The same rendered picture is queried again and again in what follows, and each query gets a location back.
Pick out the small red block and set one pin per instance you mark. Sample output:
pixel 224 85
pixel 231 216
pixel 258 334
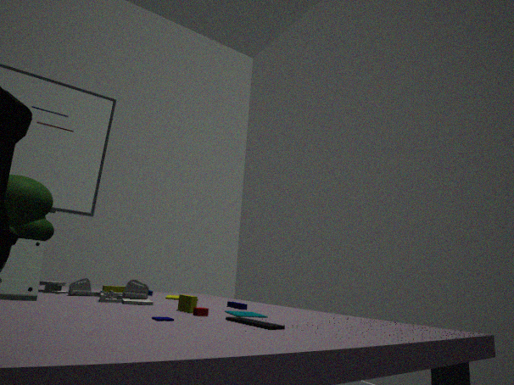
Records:
pixel 201 311

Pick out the yellow rectangular bar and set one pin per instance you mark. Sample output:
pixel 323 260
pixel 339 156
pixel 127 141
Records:
pixel 116 289

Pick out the yellow rectangular block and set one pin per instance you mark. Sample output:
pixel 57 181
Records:
pixel 187 303

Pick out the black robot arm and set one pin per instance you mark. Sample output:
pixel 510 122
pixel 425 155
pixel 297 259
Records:
pixel 15 120

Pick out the teal flat plate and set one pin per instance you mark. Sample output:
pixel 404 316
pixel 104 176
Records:
pixel 245 314

